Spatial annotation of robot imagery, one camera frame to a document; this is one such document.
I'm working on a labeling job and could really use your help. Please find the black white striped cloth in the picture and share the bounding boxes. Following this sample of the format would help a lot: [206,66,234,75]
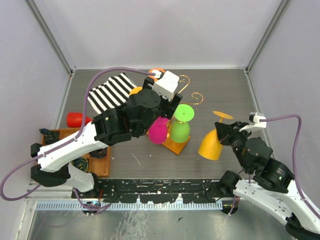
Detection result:
[87,72,137,115]

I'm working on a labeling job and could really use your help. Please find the red plastic wine glass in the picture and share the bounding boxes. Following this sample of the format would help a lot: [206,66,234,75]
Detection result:
[66,112,93,128]

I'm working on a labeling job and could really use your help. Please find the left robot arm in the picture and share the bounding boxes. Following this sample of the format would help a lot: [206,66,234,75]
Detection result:
[30,71,182,198]

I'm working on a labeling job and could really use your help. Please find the magenta plastic wine glass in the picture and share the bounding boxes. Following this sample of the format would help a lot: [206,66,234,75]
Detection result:
[148,117,169,144]

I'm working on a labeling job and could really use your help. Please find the rolled blue-yellow tie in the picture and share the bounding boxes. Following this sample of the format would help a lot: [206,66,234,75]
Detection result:
[71,157,89,173]

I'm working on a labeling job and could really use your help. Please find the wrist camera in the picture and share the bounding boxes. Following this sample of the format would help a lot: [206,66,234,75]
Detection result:
[152,71,180,100]
[239,112,267,132]

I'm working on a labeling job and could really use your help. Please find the wooden compartment tray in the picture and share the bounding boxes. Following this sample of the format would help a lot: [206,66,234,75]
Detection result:
[41,128,111,178]

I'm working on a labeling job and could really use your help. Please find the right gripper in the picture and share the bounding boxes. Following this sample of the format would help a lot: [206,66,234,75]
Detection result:
[214,119,252,171]

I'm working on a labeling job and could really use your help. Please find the yellow-orange plastic wine glass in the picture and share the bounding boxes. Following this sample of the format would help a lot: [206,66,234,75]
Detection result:
[129,86,143,96]

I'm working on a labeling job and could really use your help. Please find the rolled dark orange-floral tie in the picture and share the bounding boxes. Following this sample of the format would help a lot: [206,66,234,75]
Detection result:
[39,128,60,145]

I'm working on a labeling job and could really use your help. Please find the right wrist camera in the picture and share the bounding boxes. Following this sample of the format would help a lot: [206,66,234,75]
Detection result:
[239,112,267,132]

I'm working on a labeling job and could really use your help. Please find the white slotted cable duct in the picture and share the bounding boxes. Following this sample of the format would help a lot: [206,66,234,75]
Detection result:
[35,200,223,211]

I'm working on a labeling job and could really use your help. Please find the yellow plastic wine glass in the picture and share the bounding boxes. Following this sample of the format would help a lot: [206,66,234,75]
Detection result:
[198,110,234,161]

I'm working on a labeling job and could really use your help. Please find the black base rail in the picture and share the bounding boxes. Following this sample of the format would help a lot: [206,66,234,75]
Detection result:
[78,178,234,204]

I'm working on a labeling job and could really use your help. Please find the gold wire wine glass rack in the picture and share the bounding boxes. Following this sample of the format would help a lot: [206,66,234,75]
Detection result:
[159,74,205,156]

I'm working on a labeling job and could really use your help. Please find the green plastic wine glass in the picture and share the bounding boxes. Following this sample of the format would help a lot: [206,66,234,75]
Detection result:
[169,104,195,143]

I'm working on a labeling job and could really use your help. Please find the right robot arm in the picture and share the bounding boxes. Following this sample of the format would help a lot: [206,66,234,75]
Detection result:
[214,121,320,240]

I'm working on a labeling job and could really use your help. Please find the orange plastic wine glass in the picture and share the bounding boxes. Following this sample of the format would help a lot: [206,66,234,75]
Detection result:
[148,68,165,82]

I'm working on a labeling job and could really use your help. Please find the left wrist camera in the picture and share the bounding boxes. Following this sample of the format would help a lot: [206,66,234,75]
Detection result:
[152,71,180,100]

